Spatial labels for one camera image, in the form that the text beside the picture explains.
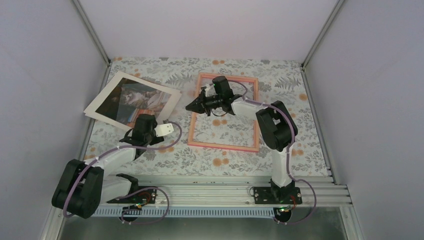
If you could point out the cat and books photo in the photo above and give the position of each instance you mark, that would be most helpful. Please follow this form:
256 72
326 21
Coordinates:
125 97

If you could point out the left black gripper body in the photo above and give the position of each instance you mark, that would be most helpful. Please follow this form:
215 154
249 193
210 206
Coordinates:
149 138

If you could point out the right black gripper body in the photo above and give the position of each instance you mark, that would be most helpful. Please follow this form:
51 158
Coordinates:
214 102

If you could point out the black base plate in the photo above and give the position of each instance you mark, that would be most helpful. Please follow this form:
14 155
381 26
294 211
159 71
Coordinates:
144 195
265 196

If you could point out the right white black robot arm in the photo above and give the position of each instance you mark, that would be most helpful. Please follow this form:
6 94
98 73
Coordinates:
276 126

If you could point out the orange pink wooden frame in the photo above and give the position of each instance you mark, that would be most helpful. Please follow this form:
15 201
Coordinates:
222 130

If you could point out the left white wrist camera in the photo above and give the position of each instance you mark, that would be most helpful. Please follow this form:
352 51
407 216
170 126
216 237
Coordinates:
164 129

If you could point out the aluminium rail base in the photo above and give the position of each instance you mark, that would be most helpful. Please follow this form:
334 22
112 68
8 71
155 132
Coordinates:
220 208

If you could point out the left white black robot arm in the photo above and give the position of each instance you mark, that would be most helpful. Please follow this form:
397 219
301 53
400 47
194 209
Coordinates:
84 185

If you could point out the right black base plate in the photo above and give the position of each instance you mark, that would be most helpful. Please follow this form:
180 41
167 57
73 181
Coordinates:
265 196

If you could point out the floral patterned table mat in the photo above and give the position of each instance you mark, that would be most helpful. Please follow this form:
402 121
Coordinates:
278 80

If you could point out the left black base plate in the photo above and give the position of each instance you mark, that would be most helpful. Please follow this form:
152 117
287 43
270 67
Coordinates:
144 195

